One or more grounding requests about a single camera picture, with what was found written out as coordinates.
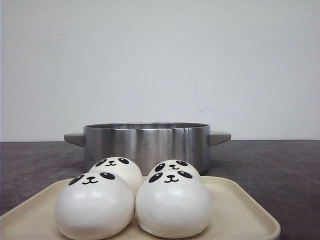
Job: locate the panda bun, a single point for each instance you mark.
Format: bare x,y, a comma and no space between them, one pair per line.
174,165
173,205
94,206
122,167

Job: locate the stainless steel steamer pot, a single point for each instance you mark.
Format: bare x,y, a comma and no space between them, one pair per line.
149,143

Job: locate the cream square plastic tray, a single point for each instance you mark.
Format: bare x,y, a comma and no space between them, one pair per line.
236,215

